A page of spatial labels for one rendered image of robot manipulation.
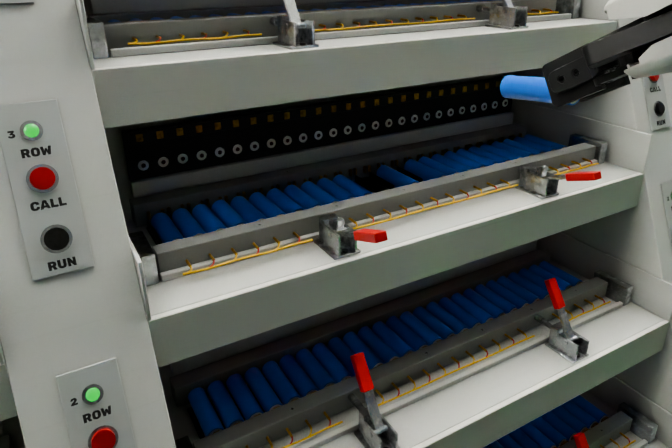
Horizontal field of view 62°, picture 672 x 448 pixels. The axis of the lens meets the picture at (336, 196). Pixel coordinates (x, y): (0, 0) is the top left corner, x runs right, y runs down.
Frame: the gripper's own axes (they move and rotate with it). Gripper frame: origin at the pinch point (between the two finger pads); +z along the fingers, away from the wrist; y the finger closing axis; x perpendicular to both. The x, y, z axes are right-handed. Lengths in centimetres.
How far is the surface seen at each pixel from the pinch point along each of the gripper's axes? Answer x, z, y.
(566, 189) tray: 8.6, 19.8, -18.6
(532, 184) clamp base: 6.9, 20.5, -14.3
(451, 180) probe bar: 4.0, 22.8, -5.1
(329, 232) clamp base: 5.8, 20.3, 12.4
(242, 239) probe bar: 4.3, 23.5, 19.4
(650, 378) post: 36, 26, -31
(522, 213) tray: 9.5, 19.0, -10.0
